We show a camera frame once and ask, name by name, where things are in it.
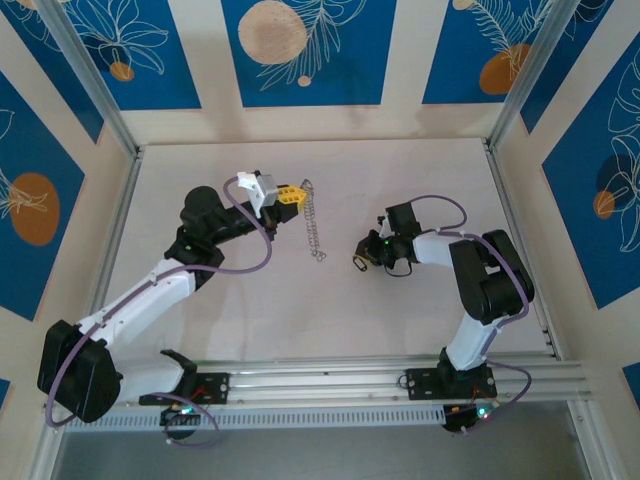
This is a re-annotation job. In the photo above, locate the slotted grey cable duct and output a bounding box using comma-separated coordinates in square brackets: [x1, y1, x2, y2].
[63, 403, 447, 432]

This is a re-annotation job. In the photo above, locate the white left camera bracket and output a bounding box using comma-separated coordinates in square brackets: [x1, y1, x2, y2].
[236, 171, 266, 219]

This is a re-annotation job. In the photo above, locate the wide aluminium base rail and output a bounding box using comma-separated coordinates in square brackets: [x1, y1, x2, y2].
[42, 353, 599, 412]

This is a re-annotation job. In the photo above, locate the aluminium frame post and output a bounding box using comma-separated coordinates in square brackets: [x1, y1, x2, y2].
[487, 0, 584, 151]
[37, 0, 144, 159]

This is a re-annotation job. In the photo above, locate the small black controller board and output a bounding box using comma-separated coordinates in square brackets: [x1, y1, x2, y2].
[442, 402, 501, 435]
[159, 404, 201, 427]

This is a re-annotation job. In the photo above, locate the aluminium side rail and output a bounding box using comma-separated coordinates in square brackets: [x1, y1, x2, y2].
[482, 139, 564, 361]
[72, 147, 146, 374]

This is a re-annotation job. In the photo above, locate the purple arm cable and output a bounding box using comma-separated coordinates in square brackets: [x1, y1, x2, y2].
[44, 175, 275, 449]
[407, 193, 532, 435]

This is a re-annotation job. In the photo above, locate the silver metal chain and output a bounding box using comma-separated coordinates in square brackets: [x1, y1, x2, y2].
[298, 177, 329, 262]

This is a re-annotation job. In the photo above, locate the thin black cable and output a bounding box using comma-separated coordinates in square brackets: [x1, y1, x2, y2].
[384, 259, 415, 279]

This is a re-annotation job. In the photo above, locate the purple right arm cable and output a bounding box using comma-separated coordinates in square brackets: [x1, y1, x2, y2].
[407, 193, 532, 435]

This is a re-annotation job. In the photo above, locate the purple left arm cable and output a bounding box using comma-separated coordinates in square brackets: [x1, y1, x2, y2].
[44, 175, 275, 449]

